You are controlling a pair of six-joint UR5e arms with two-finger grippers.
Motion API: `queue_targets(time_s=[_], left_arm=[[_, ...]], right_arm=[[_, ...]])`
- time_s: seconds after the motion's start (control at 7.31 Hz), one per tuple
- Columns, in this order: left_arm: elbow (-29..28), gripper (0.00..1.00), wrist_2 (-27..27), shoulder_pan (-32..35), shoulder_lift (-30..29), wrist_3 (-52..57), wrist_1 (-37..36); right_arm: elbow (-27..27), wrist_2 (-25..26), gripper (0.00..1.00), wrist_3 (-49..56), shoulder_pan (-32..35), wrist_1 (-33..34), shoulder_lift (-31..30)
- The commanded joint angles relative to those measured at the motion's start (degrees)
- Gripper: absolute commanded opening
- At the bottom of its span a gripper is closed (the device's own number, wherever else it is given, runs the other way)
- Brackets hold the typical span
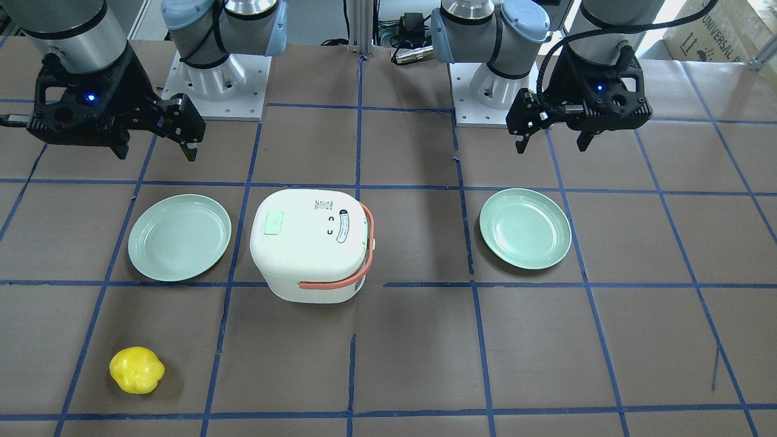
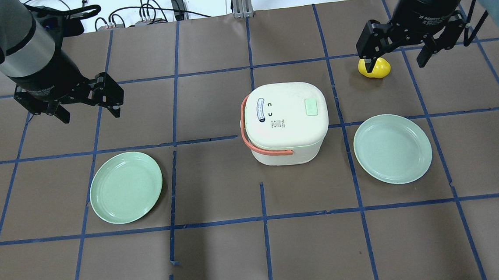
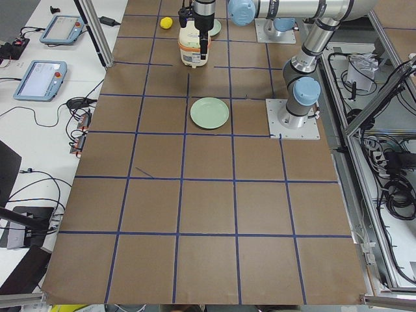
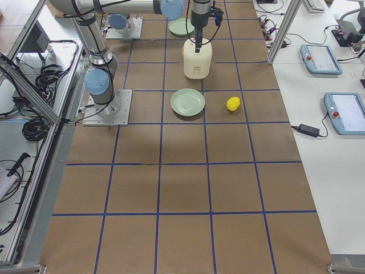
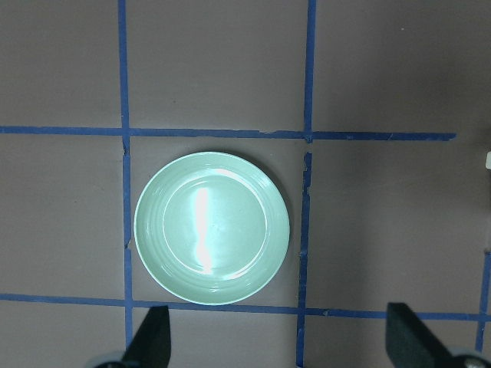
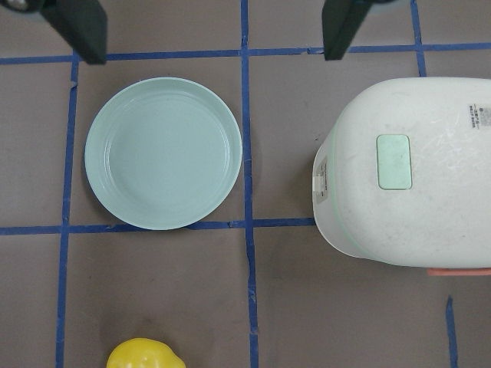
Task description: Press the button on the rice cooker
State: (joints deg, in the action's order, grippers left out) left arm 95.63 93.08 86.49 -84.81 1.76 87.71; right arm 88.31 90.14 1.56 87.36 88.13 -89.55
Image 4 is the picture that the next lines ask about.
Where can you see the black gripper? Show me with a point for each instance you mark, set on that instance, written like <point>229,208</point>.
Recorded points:
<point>197,17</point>

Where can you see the cream rice cooker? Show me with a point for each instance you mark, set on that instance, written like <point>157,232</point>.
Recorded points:
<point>196,65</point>

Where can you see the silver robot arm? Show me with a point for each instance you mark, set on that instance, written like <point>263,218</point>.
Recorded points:
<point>99,81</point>
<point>122,23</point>

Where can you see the left-side green plate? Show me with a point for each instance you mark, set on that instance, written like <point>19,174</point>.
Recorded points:
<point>181,27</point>

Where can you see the right-side green plate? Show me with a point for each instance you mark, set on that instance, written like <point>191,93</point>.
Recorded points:
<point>187,102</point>

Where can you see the yellow toy pepper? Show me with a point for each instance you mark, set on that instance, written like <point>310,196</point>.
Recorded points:
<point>233,103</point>

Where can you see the far blue teach pendant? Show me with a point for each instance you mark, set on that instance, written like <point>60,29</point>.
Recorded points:
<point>320,59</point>

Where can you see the blue teach pendant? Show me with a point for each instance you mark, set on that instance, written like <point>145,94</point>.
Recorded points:
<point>346,112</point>
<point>320,59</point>

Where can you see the black power adapter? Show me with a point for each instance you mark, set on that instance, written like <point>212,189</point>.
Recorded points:
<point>308,130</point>

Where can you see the near blue teach pendant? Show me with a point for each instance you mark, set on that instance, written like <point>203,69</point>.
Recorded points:
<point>346,112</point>

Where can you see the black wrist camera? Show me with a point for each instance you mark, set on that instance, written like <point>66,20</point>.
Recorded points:
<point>218,16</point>

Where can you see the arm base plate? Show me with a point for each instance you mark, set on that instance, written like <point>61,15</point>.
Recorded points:
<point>116,113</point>
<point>112,34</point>

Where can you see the aluminium frame post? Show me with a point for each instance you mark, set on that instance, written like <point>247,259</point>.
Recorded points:
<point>283,29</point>

